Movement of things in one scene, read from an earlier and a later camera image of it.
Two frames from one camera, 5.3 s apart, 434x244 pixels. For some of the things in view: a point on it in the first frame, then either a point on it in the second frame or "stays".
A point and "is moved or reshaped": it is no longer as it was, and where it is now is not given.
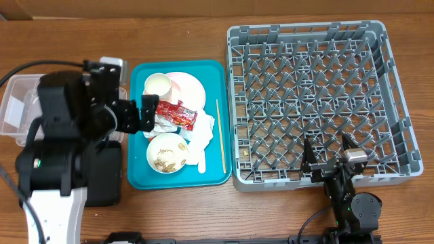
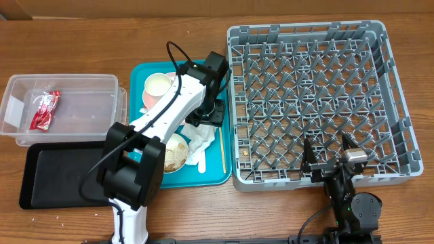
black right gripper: x=325 y=170 stays
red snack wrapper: x=178 y=114 is moved or reshaped
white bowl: x=167 y=152 stays
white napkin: x=196 y=138 stays
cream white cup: x=157 y=84 stays
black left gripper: x=131 y=125 to x=216 y=119
